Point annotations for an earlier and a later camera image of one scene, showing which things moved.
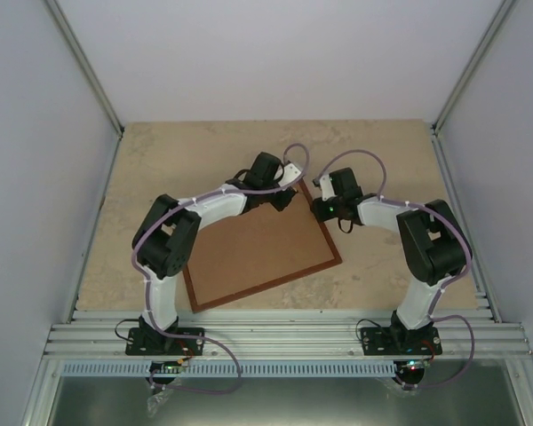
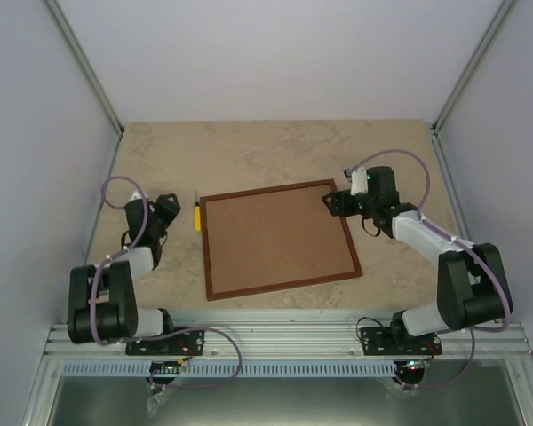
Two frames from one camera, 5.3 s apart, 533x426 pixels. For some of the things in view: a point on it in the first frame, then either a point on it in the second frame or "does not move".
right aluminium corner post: (505, 11) does not move
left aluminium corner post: (62, 21) does not move
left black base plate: (153, 343) does not move
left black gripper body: (279, 204) to (170, 214)
